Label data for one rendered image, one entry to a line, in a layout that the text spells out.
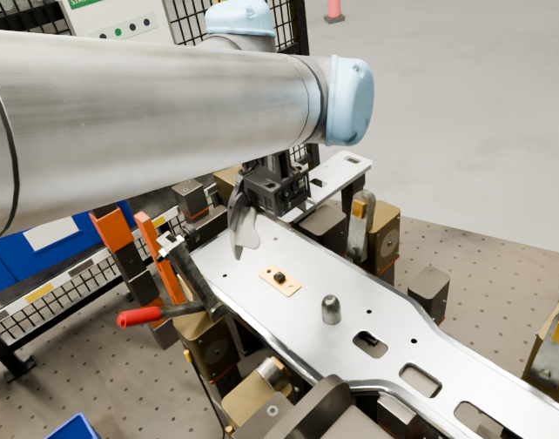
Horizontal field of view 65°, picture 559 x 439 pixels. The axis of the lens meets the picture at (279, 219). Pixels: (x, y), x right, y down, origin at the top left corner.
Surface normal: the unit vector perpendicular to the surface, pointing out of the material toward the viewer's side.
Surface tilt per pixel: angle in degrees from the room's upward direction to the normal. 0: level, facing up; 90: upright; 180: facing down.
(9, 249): 90
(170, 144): 97
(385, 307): 0
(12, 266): 90
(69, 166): 97
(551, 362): 78
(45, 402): 0
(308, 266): 0
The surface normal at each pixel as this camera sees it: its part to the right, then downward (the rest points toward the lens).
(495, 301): -0.14, -0.77
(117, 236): 0.67, 0.39
